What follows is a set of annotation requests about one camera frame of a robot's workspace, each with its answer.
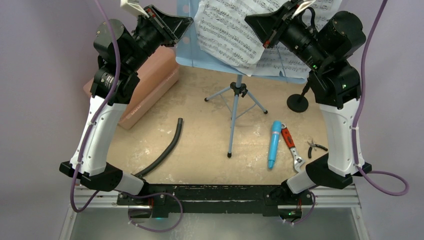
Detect aluminium mounting rail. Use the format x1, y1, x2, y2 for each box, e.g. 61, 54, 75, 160
68, 184, 361, 209

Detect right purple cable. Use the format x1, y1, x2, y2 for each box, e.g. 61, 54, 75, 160
281, 0, 410, 226

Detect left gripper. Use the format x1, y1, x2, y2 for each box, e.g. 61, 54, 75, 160
125, 4, 194, 73

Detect sheet music bottom page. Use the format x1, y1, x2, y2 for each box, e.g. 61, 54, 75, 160
194, 0, 280, 76

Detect black rubber hose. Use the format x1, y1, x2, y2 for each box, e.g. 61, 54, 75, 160
134, 117, 184, 179

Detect blue toy microphone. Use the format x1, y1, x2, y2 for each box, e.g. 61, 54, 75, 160
267, 120, 282, 170

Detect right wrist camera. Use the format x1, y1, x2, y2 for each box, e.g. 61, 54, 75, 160
291, 0, 316, 18

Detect sheet music top page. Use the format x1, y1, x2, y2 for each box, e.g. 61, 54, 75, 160
252, 0, 342, 79

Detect sheet music page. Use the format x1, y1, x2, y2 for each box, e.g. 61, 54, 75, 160
252, 0, 342, 79
194, 0, 280, 76

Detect pink plastic storage box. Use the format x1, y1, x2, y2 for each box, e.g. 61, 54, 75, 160
83, 44, 181, 131

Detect red adjustable wrench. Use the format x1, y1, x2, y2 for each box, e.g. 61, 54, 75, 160
281, 123, 305, 173

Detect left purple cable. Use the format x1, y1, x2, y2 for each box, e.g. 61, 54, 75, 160
69, 0, 184, 233

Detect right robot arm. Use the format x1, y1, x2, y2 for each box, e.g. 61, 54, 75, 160
244, 0, 372, 204

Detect purple cable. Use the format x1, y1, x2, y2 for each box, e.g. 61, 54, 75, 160
69, 0, 184, 233
281, 0, 410, 226

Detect blue music stand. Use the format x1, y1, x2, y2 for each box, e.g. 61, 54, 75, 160
175, 0, 309, 159

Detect small black pliers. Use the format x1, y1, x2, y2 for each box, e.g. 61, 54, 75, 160
307, 140, 329, 159

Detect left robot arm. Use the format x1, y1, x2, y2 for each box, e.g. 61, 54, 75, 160
59, 5, 194, 205

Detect black microphone desk stand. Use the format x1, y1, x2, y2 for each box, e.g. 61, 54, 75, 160
286, 83, 310, 113

